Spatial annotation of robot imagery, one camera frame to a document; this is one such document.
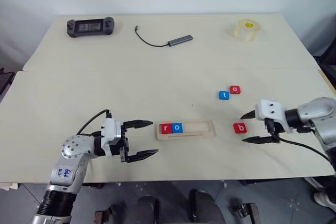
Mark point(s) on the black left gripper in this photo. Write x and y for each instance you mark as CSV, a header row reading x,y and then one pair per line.
x,y
125,145

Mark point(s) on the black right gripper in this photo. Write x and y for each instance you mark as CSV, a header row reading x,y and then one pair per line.
x,y
274,128

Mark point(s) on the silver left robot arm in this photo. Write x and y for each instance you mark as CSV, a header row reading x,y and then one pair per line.
x,y
69,153

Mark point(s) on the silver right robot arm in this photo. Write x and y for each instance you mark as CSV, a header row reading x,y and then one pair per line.
x,y
319,115

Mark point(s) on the red letter b block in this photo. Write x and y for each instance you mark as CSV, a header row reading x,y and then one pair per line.
x,y
240,128

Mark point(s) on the red letter r block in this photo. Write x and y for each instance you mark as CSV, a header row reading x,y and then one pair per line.
x,y
166,128

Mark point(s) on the blue letter o block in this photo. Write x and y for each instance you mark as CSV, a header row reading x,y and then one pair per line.
x,y
177,128

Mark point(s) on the red letter o block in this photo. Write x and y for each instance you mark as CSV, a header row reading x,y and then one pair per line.
x,y
235,89

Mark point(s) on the blue letter t block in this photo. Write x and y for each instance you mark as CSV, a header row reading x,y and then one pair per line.
x,y
224,95

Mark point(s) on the wooden letter tray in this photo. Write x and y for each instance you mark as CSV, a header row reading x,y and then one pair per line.
x,y
197,129

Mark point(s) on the clear tape roll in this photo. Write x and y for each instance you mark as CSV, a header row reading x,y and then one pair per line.
x,y
245,31

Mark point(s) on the black handheld game controller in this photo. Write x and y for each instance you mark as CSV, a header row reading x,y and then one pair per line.
x,y
90,26

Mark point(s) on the dark object beside table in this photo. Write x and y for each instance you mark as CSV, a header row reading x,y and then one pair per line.
x,y
5,79

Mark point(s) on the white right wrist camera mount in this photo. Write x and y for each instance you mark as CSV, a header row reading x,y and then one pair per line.
x,y
270,111

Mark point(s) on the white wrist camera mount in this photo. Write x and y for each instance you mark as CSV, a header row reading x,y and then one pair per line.
x,y
111,134
270,111

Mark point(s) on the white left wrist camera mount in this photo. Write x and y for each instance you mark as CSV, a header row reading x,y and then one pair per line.
x,y
111,134

